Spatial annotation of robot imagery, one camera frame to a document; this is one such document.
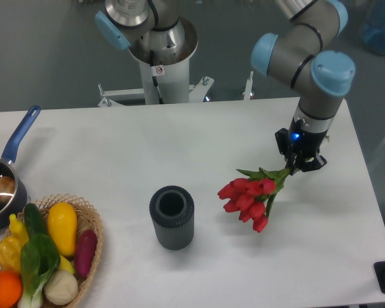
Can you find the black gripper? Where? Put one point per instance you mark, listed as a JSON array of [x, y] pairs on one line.
[[300, 147]]

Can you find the red tulip bouquet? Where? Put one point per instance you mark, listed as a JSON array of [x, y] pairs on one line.
[[253, 194]]

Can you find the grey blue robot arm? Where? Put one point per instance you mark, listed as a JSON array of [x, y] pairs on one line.
[[300, 59]]

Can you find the dark grey ribbed vase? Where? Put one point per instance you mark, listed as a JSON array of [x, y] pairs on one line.
[[172, 214]]

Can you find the blue transparent container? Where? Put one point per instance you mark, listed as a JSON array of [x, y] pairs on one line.
[[372, 30]]

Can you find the purple eggplant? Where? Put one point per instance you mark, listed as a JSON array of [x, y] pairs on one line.
[[85, 252]]

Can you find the yellow squash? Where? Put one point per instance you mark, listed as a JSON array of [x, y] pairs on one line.
[[62, 225]]

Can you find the yellow banana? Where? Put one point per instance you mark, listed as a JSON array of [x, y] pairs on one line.
[[66, 265]]

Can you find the dark green cucumber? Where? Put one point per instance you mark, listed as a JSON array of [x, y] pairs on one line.
[[34, 221]]

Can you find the green bok choy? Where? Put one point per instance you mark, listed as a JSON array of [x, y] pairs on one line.
[[39, 259]]

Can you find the small yellow gourd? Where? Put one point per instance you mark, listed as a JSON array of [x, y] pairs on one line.
[[18, 229]]

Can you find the brown bread roll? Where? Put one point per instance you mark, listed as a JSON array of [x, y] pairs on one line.
[[7, 188]]

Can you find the yellow bell pepper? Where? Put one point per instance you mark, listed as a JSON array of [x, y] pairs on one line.
[[10, 254]]

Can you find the orange fruit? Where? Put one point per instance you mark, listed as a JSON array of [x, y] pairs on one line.
[[10, 289]]

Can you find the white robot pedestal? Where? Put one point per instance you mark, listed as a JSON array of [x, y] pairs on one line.
[[164, 63]]

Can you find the blue handled saucepan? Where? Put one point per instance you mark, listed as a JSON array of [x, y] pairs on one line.
[[13, 194]]

